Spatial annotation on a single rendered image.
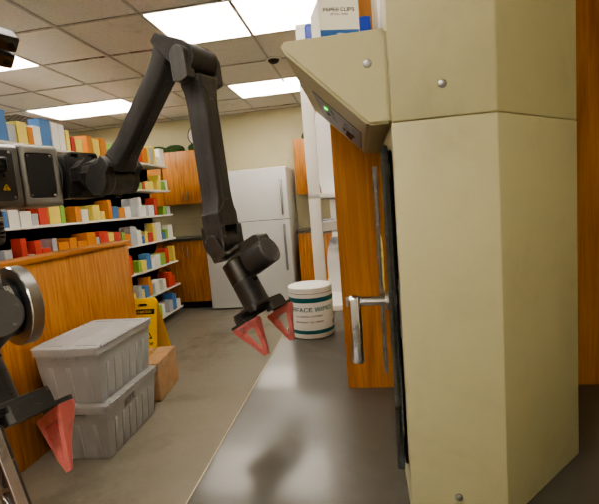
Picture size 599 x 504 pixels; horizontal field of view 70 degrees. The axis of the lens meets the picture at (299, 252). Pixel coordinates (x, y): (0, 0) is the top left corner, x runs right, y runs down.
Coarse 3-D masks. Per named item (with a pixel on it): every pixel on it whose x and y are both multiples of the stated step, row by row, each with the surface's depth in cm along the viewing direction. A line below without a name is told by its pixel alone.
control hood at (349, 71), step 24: (288, 48) 47; (312, 48) 47; (336, 48) 47; (360, 48) 46; (384, 48) 46; (312, 72) 47; (336, 72) 47; (360, 72) 47; (384, 72) 46; (312, 96) 63; (336, 96) 48; (360, 96) 47; (384, 96) 47; (360, 120) 48; (384, 120) 47
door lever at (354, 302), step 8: (352, 296) 55; (368, 296) 55; (376, 296) 55; (384, 296) 54; (352, 304) 55; (360, 304) 55; (368, 304) 55; (376, 304) 54; (384, 304) 54; (352, 312) 55; (360, 312) 55; (352, 320) 55; (360, 320) 55; (352, 328) 55; (360, 328) 55; (352, 336) 55; (360, 336) 55; (352, 344) 55; (360, 344) 55; (352, 352) 55; (360, 352) 55; (352, 360) 56; (360, 360) 55
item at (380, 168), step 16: (384, 160) 48; (384, 176) 48; (384, 192) 49; (384, 208) 49; (384, 224) 49; (384, 240) 52; (384, 256) 55; (384, 272) 59; (384, 320) 74; (400, 384) 51; (400, 400) 51; (400, 416) 52; (400, 432) 52; (400, 448) 52; (400, 464) 52
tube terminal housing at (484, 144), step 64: (384, 0) 46; (448, 0) 45; (512, 0) 46; (448, 64) 45; (512, 64) 46; (448, 128) 46; (512, 128) 47; (576, 128) 57; (448, 192) 47; (512, 192) 48; (576, 192) 58; (448, 256) 48; (512, 256) 48; (576, 256) 59; (448, 320) 49; (512, 320) 49; (576, 320) 60; (448, 384) 50; (512, 384) 50; (576, 384) 60; (448, 448) 50; (512, 448) 50; (576, 448) 62
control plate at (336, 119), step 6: (318, 96) 57; (318, 102) 63; (324, 102) 57; (324, 108) 64; (330, 108) 58; (324, 114) 71; (330, 114) 64; (336, 114) 59; (330, 120) 72; (336, 120) 65; (342, 120) 60; (336, 126) 73; (342, 126) 66; (348, 126) 61; (342, 132) 75; (354, 132) 62; (360, 132) 57; (360, 138) 62; (360, 144) 70
